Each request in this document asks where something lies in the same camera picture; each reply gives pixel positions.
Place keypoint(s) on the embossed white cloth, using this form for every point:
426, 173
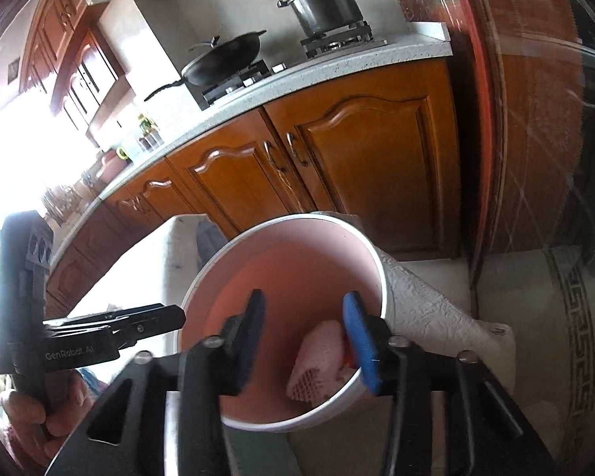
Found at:
436, 307

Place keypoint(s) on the grey speckled kitchen countertop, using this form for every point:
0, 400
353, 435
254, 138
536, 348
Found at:
337, 62

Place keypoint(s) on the grey blue cloth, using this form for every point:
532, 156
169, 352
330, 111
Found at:
209, 239

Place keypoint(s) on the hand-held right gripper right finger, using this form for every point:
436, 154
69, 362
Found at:
362, 347

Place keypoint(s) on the wooden wall cabinets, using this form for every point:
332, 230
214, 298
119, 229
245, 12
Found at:
74, 34

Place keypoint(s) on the large white table cloth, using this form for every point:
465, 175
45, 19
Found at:
129, 277

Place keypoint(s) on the wooden cabinet door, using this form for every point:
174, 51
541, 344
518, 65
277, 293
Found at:
178, 198
238, 178
372, 158

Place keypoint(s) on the person's left hand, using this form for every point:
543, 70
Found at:
25, 421

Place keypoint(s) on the gas stove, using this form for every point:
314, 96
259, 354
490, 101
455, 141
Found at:
258, 80

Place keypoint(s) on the spice jars rack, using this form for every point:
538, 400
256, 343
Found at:
148, 142

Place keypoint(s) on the green bottle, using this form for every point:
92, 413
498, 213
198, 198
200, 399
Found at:
143, 123

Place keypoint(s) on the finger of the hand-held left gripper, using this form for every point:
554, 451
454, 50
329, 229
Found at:
163, 315
129, 337

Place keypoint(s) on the pink foam fruit net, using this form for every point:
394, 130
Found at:
317, 357

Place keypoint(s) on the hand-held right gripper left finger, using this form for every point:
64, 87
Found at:
250, 342

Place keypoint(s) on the steel pot with lid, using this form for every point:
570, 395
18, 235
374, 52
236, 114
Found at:
325, 10

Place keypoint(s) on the pink plastic bucket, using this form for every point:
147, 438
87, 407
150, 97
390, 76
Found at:
287, 267

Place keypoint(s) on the black wok with lid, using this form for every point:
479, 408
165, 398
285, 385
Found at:
223, 57

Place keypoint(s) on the red framed glass door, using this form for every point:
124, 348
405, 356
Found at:
481, 109

